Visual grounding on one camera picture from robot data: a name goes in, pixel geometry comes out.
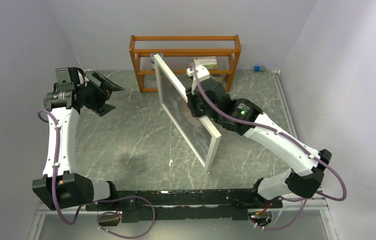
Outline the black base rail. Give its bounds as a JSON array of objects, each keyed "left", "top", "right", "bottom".
[{"left": 86, "top": 188, "right": 283, "bottom": 223}]

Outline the clear acrylic sheet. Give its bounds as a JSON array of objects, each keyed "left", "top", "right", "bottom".
[{"left": 159, "top": 70, "right": 212, "bottom": 161}]

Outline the silver tape roll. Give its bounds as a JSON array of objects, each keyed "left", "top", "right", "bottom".
[{"left": 211, "top": 74, "right": 226, "bottom": 85}]

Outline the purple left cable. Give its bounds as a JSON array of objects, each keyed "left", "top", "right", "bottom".
[{"left": 37, "top": 109, "right": 157, "bottom": 240}]

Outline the blue capped bottle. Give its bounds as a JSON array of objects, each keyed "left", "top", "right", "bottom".
[{"left": 253, "top": 65, "right": 267, "bottom": 72}]

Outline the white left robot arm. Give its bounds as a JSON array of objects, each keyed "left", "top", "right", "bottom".
[{"left": 32, "top": 67, "right": 124, "bottom": 211}]

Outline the orange wooden shelf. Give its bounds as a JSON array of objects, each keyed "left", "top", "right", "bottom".
[{"left": 129, "top": 35, "right": 242, "bottom": 93}]

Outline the white green box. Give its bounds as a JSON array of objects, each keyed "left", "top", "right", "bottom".
[{"left": 194, "top": 56, "right": 218, "bottom": 70}]

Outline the blue white jar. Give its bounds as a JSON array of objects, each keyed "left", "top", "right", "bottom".
[{"left": 150, "top": 52, "right": 164, "bottom": 70}]

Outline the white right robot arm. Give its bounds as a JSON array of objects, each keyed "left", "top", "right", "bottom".
[{"left": 186, "top": 79, "right": 331, "bottom": 208}]

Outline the wooden picture frame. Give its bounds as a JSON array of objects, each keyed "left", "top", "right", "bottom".
[{"left": 151, "top": 53, "right": 221, "bottom": 171}]

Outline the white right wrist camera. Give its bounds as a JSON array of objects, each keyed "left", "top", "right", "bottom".
[{"left": 186, "top": 63, "right": 211, "bottom": 95}]

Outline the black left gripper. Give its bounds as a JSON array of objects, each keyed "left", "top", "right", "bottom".
[{"left": 76, "top": 71, "right": 125, "bottom": 117}]

